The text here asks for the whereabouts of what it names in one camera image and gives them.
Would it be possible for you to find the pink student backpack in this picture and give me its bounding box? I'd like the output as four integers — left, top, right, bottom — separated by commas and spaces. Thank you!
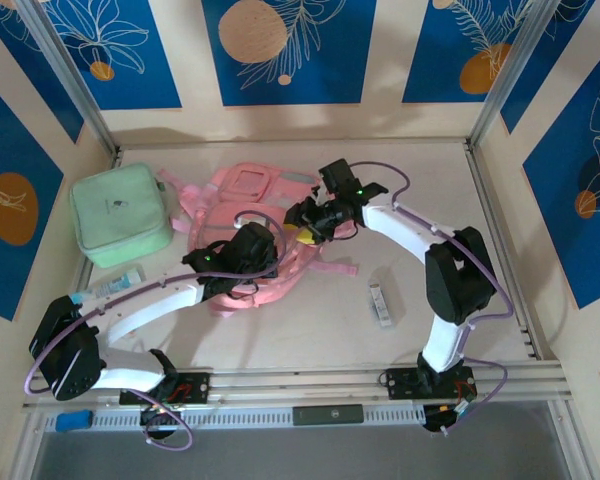
157, 162, 359, 319

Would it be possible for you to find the colourful snack packet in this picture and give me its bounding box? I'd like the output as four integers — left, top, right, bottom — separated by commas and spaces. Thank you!
68, 264, 147, 306

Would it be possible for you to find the small blue block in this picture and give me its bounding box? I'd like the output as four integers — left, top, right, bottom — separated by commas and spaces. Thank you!
54, 409, 94, 432

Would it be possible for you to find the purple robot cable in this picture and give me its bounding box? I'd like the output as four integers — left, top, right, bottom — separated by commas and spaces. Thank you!
24, 212, 287, 451
349, 160, 514, 437

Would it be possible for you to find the aluminium frame post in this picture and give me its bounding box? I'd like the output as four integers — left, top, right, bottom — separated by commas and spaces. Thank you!
467, 0, 564, 149
17, 0, 119, 154

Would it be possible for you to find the small white printed box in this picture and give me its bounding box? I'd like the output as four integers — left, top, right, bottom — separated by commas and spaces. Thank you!
368, 281, 395, 330

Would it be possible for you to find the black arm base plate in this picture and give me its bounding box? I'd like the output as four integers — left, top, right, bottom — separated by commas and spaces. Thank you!
118, 370, 212, 406
385, 367, 479, 401

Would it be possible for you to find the black label plate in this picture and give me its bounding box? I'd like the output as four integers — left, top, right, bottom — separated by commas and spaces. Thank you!
292, 404, 365, 427

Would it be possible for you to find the grey slotted cable tray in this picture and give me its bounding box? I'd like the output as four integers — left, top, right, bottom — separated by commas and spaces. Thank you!
44, 404, 426, 431

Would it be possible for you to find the blue floral wall poster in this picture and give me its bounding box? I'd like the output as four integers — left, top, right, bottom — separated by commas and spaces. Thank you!
0, 72, 65, 322
402, 0, 561, 105
522, 47, 600, 310
0, 0, 85, 146
32, 0, 184, 112
499, 0, 600, 134
201, 0, 379, 107

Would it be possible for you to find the aluminium mounting rail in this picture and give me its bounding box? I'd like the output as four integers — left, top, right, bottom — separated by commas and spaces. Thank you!
22, 362, 576, 414

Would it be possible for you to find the mint green lunch bag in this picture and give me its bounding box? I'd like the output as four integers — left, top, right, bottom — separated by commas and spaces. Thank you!
68, 162, 174, 269

